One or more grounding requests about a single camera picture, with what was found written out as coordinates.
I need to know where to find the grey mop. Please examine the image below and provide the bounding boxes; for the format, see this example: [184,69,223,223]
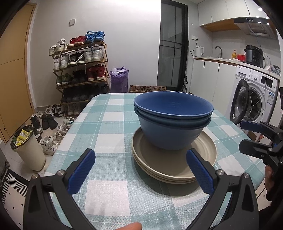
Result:
[181,40,190,93]

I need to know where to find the white kitchen countertop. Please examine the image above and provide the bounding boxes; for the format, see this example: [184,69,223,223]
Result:
[193,56,281,77]

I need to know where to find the person's right hand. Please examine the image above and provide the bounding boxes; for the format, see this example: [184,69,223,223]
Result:
[264,165,280,200]

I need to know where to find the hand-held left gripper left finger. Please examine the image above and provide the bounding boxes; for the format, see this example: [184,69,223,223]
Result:
[23,148,96,230]

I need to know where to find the white electric kettle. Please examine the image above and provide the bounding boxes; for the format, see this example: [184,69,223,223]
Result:
[190,46,204,57]

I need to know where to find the patterned cardboard box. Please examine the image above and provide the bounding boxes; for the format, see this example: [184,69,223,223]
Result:
[129,85,166,93]

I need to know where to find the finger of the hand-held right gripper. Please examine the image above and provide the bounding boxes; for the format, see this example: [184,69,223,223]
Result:
[239,139,275,161]
[240,120,280,142]

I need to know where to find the black and white rug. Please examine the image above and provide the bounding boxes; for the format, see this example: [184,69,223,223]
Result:
[0,168,30,222]

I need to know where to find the purple plastic bag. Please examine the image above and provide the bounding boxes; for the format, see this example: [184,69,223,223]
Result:
[110,66,129,93]

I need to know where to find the silver ribbed suitcase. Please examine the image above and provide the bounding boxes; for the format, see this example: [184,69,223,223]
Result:
[0,146,10,186]

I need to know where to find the wooden door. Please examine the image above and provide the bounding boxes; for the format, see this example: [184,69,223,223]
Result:
[0,3,37,144]

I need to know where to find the person's right forearm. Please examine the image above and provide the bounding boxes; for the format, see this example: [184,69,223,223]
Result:
[258,168,283,230]

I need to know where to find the steel range hood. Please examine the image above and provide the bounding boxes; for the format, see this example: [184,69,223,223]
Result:
[234,16,278,39]

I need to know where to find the wooden shoe rack with shoes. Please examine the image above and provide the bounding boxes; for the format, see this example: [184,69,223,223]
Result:
[49,31,110,116]

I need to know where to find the black framed glass door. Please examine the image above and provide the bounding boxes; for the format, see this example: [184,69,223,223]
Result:
[157,0,189,89]

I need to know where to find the scattered pile of shoes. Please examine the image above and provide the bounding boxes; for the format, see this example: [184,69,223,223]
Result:
[30,104,77,155]

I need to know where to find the white wall cabinet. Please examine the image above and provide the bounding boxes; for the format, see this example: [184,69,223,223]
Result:
[197,0,251,32]

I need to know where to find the white base cabinets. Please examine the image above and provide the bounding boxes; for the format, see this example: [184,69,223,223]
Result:
[190,59,237,116]

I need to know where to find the black pressure cooker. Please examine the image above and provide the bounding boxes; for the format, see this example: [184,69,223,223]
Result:
[244,45,266,69]

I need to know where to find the cream plate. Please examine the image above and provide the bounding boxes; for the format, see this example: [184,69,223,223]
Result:
[133,155,216,180]
[132,126,218,177]
[137,164,201,184]

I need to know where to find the teal checked tablecloth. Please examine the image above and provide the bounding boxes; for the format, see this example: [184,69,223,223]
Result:
[45,92,266,230]

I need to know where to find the cream trash bin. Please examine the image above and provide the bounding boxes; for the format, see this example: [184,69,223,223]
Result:
[10,125,46,171]

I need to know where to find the person's left hand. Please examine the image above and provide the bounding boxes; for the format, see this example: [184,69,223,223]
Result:
[119,222,142,230]

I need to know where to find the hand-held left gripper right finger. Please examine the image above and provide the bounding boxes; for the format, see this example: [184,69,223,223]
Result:
[186,149,259,230]

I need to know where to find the dark blue bowl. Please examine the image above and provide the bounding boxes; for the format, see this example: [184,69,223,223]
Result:
[134,108,213,124]
[134,91,214,117]

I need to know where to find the light blue bowl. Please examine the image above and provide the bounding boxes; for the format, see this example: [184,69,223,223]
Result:
[138,116,211,151]

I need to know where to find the white washing machine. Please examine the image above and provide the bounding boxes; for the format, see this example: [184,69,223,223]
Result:
[229,64,281,142]

